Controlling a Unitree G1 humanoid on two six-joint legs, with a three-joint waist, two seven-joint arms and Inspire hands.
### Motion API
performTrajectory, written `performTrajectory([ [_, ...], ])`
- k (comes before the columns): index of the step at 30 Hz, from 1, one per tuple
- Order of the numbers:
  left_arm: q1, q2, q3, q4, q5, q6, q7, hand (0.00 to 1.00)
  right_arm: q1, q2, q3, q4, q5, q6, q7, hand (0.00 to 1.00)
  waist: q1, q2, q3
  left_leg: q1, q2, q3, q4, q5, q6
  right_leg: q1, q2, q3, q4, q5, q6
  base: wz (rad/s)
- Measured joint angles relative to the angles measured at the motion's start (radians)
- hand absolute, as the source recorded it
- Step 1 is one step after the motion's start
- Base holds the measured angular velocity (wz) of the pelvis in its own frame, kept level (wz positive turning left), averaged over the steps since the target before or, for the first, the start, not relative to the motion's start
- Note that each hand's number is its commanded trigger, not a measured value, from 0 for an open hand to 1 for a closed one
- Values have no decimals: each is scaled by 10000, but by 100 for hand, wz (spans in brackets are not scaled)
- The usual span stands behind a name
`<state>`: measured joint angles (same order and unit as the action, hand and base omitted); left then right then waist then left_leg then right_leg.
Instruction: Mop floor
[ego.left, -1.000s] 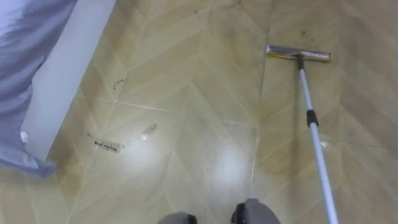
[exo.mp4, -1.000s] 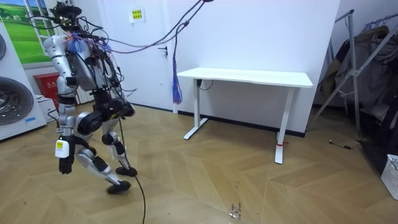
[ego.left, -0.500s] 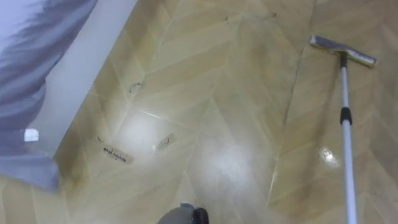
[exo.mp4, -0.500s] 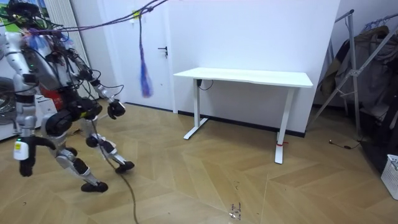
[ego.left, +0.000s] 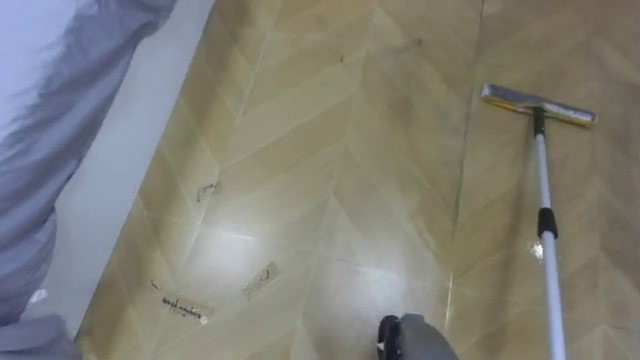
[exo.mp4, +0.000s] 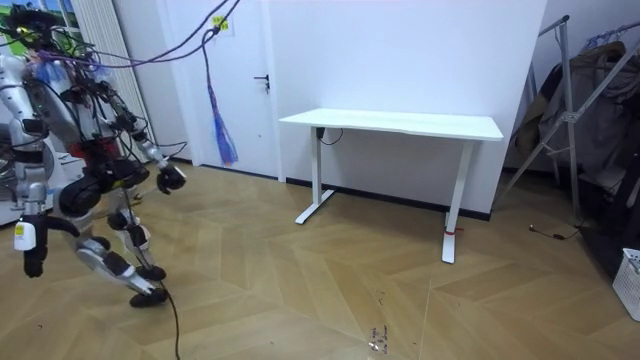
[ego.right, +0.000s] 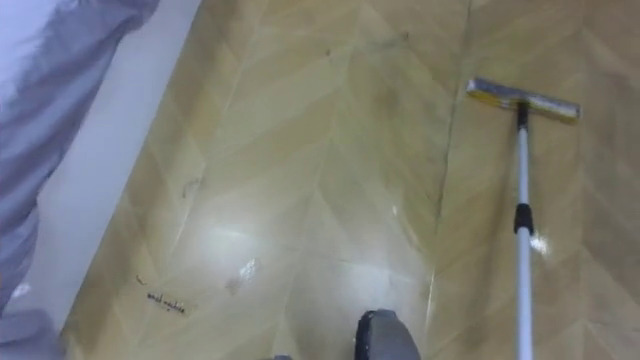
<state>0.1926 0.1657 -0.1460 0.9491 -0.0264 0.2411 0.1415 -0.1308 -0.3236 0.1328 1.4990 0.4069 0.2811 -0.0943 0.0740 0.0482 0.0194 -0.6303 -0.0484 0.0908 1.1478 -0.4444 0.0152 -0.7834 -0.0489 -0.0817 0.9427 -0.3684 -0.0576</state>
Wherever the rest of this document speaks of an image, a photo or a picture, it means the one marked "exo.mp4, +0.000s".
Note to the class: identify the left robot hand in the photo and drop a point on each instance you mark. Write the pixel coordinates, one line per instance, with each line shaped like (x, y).
(25, 235)

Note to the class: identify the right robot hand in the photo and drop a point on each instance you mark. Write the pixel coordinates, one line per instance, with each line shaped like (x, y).
(170, 180)

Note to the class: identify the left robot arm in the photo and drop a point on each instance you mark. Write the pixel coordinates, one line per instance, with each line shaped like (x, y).
(31, 195)

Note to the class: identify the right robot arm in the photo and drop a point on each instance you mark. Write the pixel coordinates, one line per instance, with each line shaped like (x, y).
(147, 150)

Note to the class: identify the robot legs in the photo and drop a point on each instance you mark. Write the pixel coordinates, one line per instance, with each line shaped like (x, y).
(90, 255)

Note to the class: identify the white door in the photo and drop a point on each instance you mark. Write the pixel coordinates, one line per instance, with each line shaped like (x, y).
(245, 125)

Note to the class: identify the robot body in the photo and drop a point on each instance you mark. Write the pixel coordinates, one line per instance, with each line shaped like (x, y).
(60, 115)

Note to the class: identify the yellow label sticker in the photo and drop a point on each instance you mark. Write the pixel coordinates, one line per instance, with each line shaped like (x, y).
(220, 22)

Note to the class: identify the white curtain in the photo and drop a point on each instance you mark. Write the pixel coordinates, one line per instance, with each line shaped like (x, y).
(95, 20)

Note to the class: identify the window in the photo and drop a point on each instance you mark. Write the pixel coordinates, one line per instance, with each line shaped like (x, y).
(61, 12)

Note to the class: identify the white desk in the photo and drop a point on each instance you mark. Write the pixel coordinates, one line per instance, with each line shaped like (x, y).
(400, 122)

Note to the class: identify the dark debris bits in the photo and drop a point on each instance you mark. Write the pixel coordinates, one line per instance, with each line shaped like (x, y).
(378, 342)

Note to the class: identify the red tie band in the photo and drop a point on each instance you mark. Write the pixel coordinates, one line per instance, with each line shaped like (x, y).
(451, 231)

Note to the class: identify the metal clothes rack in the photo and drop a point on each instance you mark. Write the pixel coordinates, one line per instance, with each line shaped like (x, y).
(567, 100)

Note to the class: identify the brown grey hanging clothes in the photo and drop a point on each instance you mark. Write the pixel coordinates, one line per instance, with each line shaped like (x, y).
(600, 100)

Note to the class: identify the black cloth pile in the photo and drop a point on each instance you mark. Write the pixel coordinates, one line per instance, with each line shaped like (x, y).
(610, 235)

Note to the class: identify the white plastic basket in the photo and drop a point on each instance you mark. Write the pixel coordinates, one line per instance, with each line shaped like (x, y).
(627, 285)

